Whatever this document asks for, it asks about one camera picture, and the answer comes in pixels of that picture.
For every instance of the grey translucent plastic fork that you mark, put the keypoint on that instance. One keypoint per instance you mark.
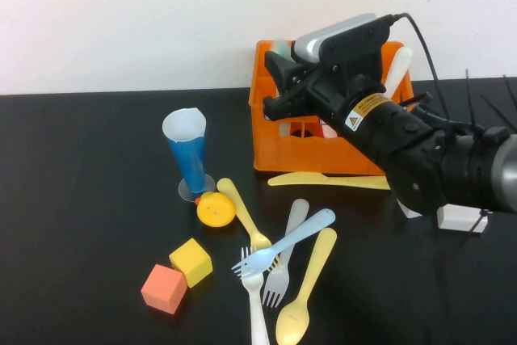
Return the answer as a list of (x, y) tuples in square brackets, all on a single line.
[(299, 211)]

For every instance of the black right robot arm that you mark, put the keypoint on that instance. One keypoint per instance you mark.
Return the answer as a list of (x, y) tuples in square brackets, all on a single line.
[(424, 159)]

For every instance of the white power adapter plug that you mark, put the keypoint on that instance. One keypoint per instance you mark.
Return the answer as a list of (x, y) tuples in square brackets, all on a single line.
[(456, 217)]

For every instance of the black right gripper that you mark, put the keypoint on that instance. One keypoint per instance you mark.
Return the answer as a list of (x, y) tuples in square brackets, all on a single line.
[(335, 86)]

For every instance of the yellow foam cube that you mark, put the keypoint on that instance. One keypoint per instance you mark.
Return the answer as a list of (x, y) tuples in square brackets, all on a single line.
[(192, 262)]

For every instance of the blue cone cup white inside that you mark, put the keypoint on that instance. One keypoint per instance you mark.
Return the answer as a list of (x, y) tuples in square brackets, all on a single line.
[(190, 159)]

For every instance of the orange plastic cutlery holder crate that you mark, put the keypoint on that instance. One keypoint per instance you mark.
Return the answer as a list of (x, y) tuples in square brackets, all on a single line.
[(323, 155)]

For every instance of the white plastic fork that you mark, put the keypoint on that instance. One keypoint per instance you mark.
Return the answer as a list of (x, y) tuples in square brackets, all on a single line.
[(256, 304)]

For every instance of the yellow plastic knife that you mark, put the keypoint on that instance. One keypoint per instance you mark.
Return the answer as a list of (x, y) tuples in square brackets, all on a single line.
[(307, 179)]

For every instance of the yellow plastic fork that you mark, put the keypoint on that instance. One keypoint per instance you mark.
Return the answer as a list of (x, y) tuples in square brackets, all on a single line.
[(242, 211)]

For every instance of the yellow plastic spoon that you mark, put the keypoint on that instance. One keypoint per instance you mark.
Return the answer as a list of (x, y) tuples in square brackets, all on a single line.
[(291, 325)]

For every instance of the white foam cube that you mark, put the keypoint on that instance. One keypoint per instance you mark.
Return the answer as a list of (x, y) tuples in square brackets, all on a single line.
[(408, 211)]

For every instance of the white plastic knife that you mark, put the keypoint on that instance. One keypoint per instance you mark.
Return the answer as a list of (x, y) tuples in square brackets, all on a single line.
[(400, 66)]

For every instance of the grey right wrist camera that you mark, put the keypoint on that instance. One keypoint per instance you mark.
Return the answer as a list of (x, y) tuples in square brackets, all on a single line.
[(323, 38)]

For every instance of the light blue plastic fork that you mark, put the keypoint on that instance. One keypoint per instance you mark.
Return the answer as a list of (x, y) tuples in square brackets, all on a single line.
[(307, 228)]

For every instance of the yellow toy duck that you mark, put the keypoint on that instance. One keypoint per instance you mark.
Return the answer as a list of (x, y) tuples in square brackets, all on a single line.
[(216, 209)]

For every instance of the orange foam cube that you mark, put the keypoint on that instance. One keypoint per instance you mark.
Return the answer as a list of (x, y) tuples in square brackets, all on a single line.
[(163, 289)]

